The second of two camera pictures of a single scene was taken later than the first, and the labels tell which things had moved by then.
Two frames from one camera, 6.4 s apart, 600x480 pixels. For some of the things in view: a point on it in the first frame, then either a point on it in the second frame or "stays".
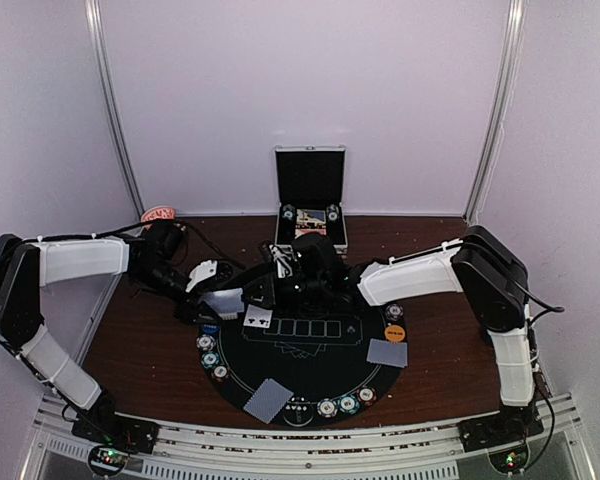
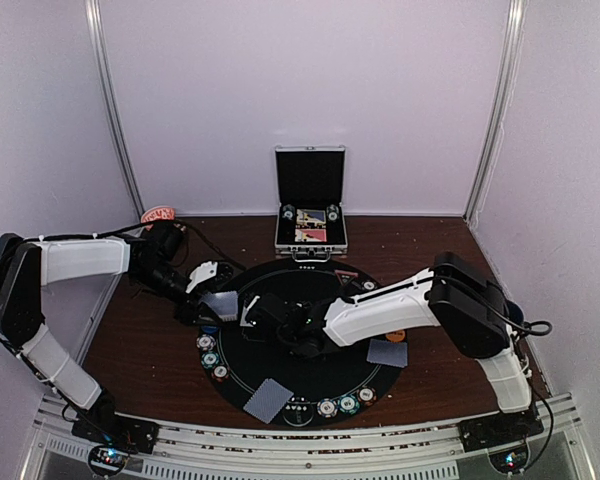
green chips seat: (210, 359) stays
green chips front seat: (348, 404) stays
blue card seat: (389, 353) stays
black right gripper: (280, 297) to (291, 304)
